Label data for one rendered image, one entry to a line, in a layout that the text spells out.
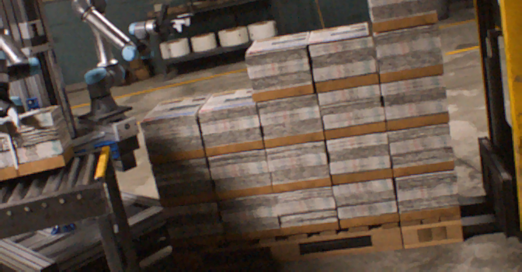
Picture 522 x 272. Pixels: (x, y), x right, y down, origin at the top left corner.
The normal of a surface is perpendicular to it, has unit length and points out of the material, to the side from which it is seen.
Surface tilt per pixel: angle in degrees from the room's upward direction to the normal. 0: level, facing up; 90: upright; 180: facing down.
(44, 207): 90
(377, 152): 90
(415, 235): 90
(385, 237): 90
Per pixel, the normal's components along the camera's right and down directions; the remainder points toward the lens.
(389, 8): -0.12, 0.28
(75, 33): 0.18, 0.23
